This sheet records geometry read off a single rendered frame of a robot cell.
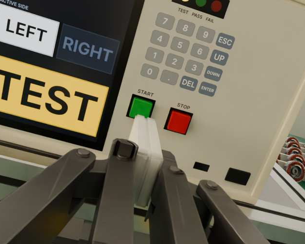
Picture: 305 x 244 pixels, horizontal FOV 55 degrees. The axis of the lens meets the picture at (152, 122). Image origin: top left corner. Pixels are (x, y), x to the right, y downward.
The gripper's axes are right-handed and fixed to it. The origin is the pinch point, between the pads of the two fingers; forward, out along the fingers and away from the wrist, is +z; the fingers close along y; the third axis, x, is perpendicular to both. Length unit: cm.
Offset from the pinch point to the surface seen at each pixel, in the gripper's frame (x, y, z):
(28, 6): 6.2, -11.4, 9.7
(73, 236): -25.4, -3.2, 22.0
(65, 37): 4.6, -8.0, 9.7
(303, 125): -85, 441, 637
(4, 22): 4.4, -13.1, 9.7
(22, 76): 0.3, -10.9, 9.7
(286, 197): -6.4, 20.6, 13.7
